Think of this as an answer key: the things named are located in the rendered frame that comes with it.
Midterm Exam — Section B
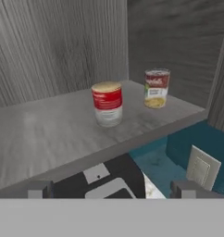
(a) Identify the white wall socket plate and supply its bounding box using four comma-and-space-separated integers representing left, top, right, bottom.
185, 144, 222, 192

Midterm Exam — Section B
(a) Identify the grey wooden cabinet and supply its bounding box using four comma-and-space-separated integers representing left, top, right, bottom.
0, 0, 224, 198

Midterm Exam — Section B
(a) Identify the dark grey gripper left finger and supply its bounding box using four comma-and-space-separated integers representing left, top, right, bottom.
26, 180, 55, 199

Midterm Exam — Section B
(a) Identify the grey wooden cabinet door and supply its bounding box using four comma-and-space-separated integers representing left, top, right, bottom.
205, 12, 224, 135

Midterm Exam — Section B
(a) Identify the red can with yellow label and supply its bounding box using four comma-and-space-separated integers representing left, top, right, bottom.
143, 68, 171, 109

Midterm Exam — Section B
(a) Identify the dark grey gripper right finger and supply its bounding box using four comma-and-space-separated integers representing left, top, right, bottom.
169, 180, 224, 199

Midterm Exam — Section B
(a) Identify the red and white can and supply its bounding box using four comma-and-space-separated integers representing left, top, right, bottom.
91, 81, 123, 128

